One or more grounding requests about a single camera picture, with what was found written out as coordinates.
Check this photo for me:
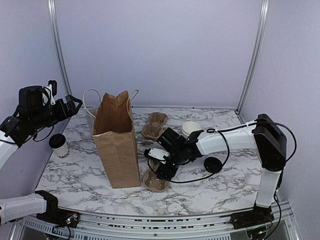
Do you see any left aluminium corner post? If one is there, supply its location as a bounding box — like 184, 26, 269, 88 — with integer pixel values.
47, 0, 73, 95

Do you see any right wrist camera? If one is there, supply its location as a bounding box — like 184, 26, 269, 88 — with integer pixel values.
144, 147, 173, 164

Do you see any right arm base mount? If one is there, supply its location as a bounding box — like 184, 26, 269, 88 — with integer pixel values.
230, 202, 275, 230

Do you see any right aluminium corner post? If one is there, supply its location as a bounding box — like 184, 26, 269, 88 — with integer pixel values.
235, 0, 270, 115

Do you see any brown paper bag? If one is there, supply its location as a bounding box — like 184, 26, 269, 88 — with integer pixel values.
82, 89, 141, 189

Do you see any cardboard cup carrier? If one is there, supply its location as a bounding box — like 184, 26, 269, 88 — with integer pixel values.
142, 168, 170, 193
141, 112, 168, 141

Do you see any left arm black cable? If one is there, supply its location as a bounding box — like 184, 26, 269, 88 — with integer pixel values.
0, 99, 55, 143

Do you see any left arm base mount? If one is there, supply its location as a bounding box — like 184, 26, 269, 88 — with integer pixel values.
35, 190, 79, 228

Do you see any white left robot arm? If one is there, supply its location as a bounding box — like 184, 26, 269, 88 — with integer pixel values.
0, 80, 83, 225

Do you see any aluminium corner post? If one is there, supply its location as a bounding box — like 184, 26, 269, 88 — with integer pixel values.
47, 0, 73, 95
235, 0, 270, 115

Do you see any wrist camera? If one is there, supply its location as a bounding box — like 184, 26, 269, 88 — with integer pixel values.
144, 147, 173, 164
42, 79, 57, 106

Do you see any white utensil holder cup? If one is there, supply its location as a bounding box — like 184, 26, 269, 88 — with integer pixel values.
86, 107, 98, 134

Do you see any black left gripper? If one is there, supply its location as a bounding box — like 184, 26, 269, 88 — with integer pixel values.
29, 94, 82, 131

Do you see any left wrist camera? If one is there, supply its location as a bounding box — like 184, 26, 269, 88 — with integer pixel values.
42, 79, 57, 106

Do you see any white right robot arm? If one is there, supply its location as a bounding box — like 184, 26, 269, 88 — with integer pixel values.
144, 114, 287, 224

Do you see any aluminium front rail frame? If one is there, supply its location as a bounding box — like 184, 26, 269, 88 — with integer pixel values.
8, 201, 301, 240

